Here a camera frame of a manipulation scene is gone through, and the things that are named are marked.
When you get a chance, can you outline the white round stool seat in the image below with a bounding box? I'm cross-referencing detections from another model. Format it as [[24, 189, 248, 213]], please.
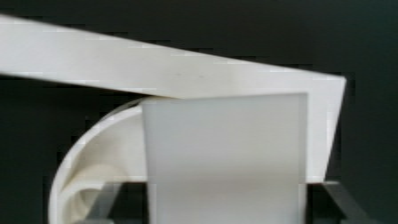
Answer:
[[49, 99, 146, 224]]

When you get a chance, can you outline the white right fence rail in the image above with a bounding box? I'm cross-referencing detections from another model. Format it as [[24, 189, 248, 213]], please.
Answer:
[[308, 76, 347, 183]]

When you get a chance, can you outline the white stool leg with tag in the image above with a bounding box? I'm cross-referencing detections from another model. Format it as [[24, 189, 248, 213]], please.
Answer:
[[143, 94, 308, 224]]

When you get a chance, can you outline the white fence rail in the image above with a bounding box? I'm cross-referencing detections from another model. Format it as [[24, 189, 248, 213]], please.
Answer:
[[0, 14, 345, 103], [308, 76, 347, 183]]

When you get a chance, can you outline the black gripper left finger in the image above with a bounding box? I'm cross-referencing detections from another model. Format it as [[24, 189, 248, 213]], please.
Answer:
[[77, 182, 150, 224]]

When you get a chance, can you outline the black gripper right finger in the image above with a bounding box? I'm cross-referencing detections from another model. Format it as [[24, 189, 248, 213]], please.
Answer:
[[306, 181, 377, 224]]

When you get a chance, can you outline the white front fence rail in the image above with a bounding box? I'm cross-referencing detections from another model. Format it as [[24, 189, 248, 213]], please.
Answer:
[[0, 14, 345, 103]]

